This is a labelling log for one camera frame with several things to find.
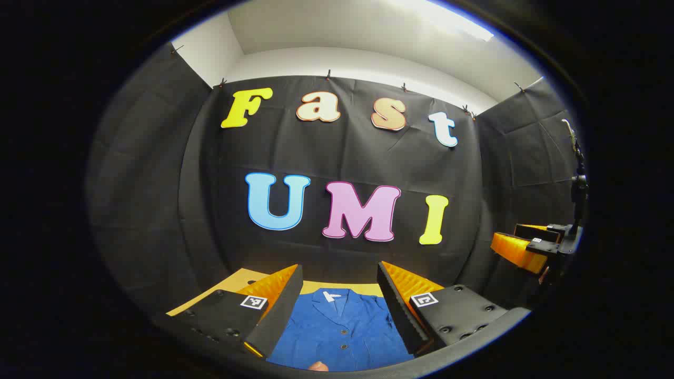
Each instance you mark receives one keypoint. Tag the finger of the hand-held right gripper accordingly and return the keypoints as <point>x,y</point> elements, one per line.
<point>518,250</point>
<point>537,232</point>

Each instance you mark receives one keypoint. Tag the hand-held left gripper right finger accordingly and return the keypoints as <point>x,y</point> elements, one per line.
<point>396,305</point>

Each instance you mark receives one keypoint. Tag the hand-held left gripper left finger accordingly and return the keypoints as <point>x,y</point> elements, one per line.
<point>281,310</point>

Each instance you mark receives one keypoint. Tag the black backdrop cloth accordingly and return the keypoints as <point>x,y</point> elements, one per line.
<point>342,158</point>

